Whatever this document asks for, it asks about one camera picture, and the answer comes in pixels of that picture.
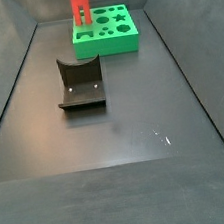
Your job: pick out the red double-square peg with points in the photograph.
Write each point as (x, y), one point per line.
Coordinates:
(76, 6)

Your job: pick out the green shape-sorter block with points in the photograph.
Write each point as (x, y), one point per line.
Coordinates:
(112, 31)

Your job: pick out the black curved holder stand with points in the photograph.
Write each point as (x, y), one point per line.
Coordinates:
(83, 83)

